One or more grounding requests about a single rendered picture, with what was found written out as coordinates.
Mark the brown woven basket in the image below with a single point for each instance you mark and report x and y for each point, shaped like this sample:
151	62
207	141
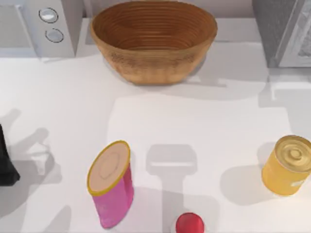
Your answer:
153	48

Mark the pink can with gold rim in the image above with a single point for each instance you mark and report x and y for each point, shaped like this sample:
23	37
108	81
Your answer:
114	194

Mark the red bottle cap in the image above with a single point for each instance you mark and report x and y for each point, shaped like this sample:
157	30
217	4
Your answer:
190	223

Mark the small microwave knob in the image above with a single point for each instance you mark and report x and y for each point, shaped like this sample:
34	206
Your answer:
54	35

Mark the yellow can with gold lid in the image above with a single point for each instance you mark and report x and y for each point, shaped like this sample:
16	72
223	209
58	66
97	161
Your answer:
284	170

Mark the large microwave knob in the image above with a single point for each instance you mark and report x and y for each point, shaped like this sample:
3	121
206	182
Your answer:
48	15

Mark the pale microwave oven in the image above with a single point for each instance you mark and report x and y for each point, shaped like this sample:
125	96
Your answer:
29	26

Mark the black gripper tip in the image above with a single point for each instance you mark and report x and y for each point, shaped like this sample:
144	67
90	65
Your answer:
6	165

